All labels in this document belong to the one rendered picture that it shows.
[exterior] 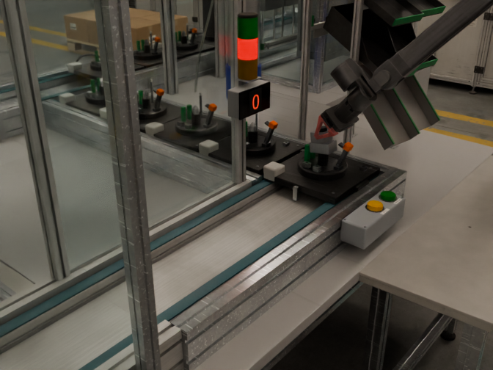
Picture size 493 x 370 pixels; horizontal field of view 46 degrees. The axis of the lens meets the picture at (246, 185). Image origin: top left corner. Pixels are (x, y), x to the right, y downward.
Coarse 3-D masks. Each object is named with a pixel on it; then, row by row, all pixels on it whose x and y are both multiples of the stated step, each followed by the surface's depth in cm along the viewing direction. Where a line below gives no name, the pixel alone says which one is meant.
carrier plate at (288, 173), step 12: (300, 156) 173; (288, 168) 166; (348, 168) 166; (372, 168) 166; (276, 180) 161; (288, 180) 159; (300, 180) 159; (312, 180) 159; (336, 180) 159; (348, 180) 159; (360, 180) 159; (312, 192) 154; (324, 192) 153; (336, 192) 153; (348, 192) 155
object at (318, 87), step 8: (320, 0) 244; (320, 8) 246; (320, 16) 247; (320, 40) 251; (320, 48) 252; (320, 56) 254; (320, 64) 255; (320, 72) 257; (264, 80) 279; (272, 80) 276; (280, 80) 272; (288, 80) 270; (320, 80) 259; (296, 88) 268; (312, 88) 262; (320, 88) 262; (328, 88) 267
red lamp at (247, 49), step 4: (240, 40) 140; (244, 40) 139; (248, 40) 139; (252, 40) 139; (256, 40) 140; (240, 44) 140; (244, 44) 140; (248, 44) 139; (252, 44) 140; (256, 44) 141; (240, 48) 141; (244, 48) 140; (248, 48) 140; (252, 48) 140; (256, 48) 141; (240, 52) 141; (244, 52) 140; (248, 52) 140; (252, 52) 141; (256, 52) 141; (240, 56) 141; (244, 56) 141; (248, 56) 141; (252, 56) 141; (256, 56) 142
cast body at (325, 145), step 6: (324, 126) 160; (312, 132) 160; (324, 132) 158; (312, 138) 161; (324, 138) 158; (330, 138) 160; (312, 144) 161; (318, 144) 160; (324, 144) 159; (330, 144) 159; (336, 144) 161; (312, 150) 162; (318, 150) 161; (324, 150) 159; (330, 150) 159
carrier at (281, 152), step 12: (252, 132) 176; (252, 144) 177; (264, 144) 174; (276, 144) 182; (300, 144) 182; (252, 156) 173; (264, 156) 173; (276, 156) 173; (288, 156) 175; (252, 168) 166
